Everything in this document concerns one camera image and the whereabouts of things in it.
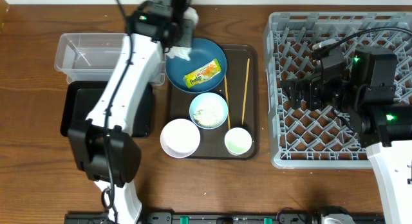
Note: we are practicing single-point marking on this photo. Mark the white pink-rimmed bowl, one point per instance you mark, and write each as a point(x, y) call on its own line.
point(180, 138)

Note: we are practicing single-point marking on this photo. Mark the rice food scraps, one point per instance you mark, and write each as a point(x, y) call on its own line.
point(208, 118)

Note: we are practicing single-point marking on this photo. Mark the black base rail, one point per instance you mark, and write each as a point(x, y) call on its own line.
point(168, 218)

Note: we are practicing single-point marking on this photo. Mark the wooden chopstick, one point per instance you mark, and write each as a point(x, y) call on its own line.
point(245, 92)
point(227, 101)

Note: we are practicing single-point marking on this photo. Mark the grey dishwasher rack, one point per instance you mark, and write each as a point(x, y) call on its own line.
point(305, 139)

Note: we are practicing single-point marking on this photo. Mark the yellow snack wrapper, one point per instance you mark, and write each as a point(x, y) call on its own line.
point(202, 74)

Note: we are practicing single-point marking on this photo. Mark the white napkin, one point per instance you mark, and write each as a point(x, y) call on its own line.
point(192, 17)

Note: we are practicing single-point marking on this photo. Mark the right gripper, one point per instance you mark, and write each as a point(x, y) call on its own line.
point(311, 87)

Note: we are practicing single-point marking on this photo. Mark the right wooden chopstick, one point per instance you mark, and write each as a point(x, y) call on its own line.
point(245, 92)

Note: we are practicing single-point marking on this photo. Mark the light blue bowl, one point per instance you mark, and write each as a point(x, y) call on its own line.
point(208, 101)

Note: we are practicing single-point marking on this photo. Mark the black rectangular tray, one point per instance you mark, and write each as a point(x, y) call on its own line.
point(82, 96)

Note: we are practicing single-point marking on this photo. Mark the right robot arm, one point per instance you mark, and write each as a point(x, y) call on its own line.
point(366, 92)

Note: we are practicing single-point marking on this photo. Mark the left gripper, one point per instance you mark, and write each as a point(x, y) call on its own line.
point(185, 38)

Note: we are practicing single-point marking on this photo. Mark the clear plastic bin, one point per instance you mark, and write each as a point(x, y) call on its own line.
point(96, 56)

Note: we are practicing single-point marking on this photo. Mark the dark brown serving tray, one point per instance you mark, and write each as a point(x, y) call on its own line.
point(212, 145)

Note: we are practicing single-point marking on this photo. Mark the dark blue plate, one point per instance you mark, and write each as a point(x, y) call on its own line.
point(203, 52)

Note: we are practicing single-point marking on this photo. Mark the left wooden chopstick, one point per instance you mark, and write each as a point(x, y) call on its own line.
point(227, 101)

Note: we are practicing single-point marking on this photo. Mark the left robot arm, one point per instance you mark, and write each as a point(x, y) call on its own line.
point(102, 144)

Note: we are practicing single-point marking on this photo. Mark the small white green cup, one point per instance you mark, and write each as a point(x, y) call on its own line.
point(237, 141)

